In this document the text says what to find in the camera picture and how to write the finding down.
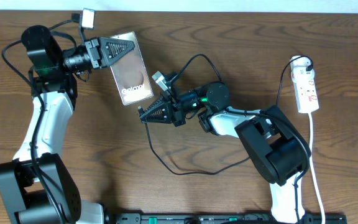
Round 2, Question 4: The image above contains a white USB charger plug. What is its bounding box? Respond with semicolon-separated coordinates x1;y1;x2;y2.
290;55;314;72

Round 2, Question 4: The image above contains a white power strip cord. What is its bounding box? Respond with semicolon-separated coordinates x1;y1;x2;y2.
308;111;326;224

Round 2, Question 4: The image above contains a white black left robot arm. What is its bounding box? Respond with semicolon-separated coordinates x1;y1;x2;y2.
0;25;137;223

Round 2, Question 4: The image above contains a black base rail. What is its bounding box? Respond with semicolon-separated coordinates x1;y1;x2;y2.
106;212;348;224

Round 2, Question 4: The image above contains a black charging cable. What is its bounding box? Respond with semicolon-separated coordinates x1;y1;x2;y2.
137;55;314;176

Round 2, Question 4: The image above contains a black right camera cable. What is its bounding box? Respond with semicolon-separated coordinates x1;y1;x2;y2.
169;53;312;224

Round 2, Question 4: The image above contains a white power strip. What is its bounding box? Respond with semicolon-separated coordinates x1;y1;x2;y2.
291;67;319;114

